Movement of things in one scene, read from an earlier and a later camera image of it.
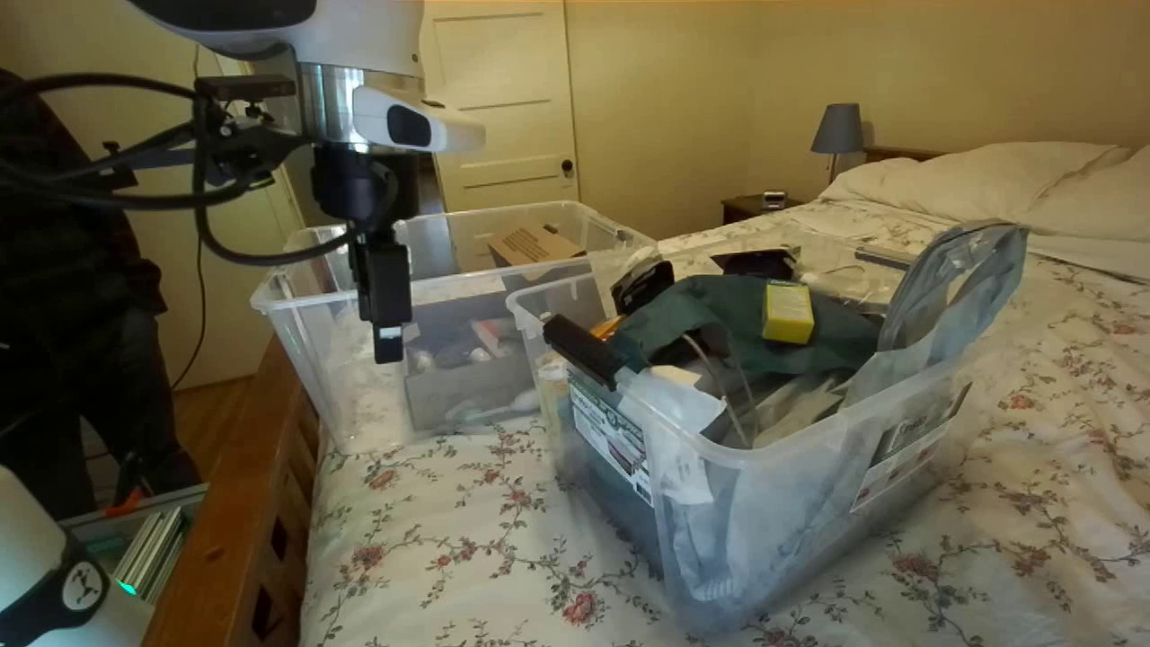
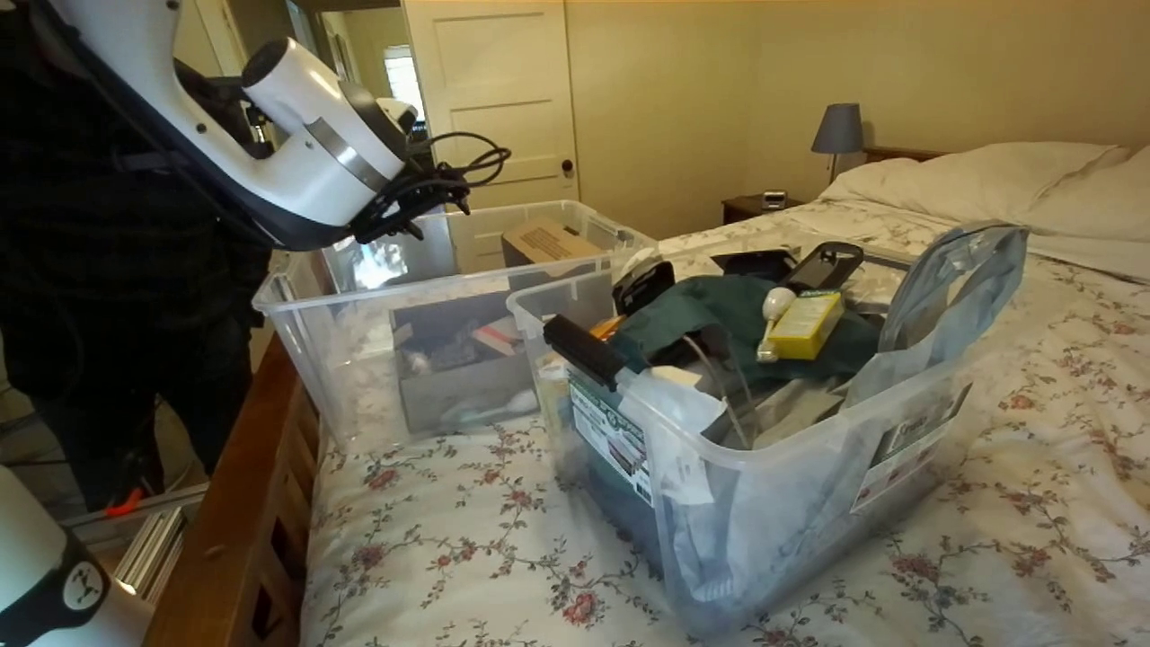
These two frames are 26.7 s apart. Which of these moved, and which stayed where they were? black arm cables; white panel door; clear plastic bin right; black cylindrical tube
Moved: black arm cables
Stayed: black cylindrical tube; white panel door; clear plastic bin right
